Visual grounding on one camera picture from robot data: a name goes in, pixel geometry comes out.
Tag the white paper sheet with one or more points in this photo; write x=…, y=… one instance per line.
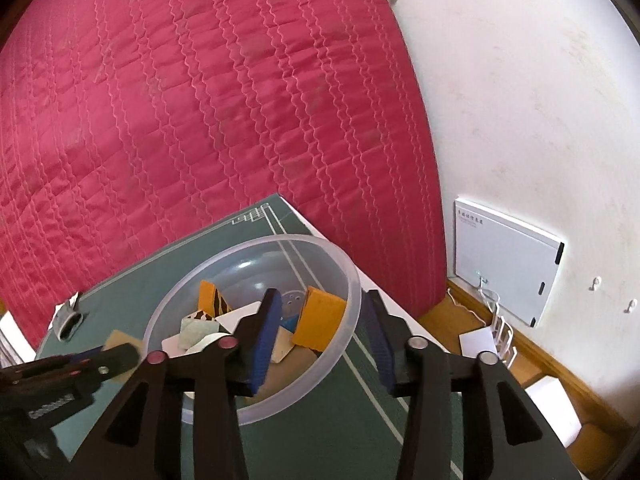
x=10, y=332

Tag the grey knitted glove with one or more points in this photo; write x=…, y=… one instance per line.
x=67, y=322

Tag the white paper on floor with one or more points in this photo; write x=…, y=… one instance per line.
x=475, y=342

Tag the thin beige wooden piece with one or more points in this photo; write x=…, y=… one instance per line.
x=120, y=338

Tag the white wall box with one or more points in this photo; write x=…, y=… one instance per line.
x=505, y=260

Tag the red quilted blanket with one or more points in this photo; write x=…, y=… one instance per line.
x=200, y=85

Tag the clear plastic bowl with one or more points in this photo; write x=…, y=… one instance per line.
x=240, y=270

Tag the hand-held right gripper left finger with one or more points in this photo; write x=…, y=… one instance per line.
x=265, y=340

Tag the white triangular zebra-striped block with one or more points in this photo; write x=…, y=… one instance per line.
x=197, y=334

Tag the wooden baseboard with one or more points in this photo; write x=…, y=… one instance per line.
x=565, y=366

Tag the beige block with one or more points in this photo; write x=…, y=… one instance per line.
x=282, y=347

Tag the plain orange block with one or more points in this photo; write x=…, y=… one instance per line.
x=320, y=317

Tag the white box on floor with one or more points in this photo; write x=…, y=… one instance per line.
x=550, y=405

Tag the light blue block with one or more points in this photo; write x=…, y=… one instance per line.
x=290, y=322

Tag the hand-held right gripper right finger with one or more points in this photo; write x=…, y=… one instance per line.
x=380, y=345

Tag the white wall hook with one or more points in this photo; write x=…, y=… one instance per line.
x=595, y=285
x=633, y=306

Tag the orange zebra-striped block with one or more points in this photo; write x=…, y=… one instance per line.
x=207, y=297

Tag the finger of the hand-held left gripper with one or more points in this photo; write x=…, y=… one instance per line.
x=90, y=355
x=117, y=360

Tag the green mat with white lines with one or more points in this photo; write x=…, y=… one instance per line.
x=320, y=435

